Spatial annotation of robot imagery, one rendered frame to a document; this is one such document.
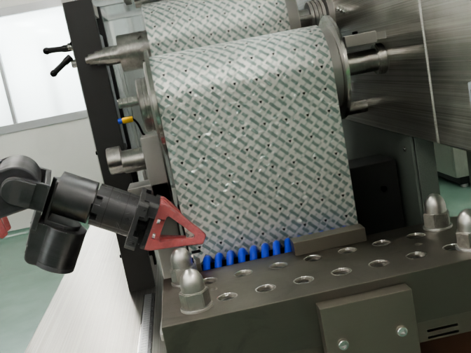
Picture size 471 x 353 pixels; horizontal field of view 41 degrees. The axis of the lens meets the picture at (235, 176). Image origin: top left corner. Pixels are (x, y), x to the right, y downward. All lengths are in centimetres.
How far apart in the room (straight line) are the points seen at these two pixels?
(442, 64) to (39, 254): 55
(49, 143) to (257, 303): 591
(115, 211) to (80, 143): 567
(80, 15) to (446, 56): 67
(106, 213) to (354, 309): 34
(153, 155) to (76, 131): 558
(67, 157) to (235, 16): 552
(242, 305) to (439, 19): 38
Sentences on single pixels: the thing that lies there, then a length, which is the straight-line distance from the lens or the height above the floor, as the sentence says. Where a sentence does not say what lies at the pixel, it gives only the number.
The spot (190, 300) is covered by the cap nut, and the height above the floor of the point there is 104.
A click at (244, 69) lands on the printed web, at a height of 127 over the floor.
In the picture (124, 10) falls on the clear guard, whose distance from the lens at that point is 188.
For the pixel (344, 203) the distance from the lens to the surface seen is 89.
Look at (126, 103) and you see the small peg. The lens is 87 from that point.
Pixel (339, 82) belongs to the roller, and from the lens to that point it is 87.
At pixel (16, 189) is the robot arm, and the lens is 81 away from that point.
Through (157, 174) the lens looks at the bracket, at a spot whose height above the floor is 115.
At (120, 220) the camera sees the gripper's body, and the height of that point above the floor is 111.
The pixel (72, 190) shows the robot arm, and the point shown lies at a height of 116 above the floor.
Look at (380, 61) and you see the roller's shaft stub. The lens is 93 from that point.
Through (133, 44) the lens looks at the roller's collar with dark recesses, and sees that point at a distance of 112.
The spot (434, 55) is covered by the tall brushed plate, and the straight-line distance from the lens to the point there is 78.
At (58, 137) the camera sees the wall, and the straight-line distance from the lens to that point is 652.
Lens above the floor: 129
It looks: 10 degrees down
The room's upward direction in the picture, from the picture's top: 11 degrees counter-clockwise
